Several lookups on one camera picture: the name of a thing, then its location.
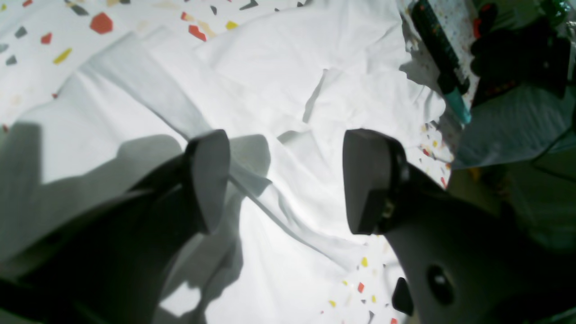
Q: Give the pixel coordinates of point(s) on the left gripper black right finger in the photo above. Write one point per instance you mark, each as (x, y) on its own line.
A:
(462, 265)

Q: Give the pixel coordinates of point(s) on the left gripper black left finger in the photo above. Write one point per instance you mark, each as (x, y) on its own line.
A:
(109, 264)

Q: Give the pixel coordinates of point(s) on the white T-shirt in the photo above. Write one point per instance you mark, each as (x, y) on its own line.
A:
(97, 93)

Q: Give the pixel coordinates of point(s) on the terrazzo pattern table cloth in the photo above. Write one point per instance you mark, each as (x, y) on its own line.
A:
(172, 161)

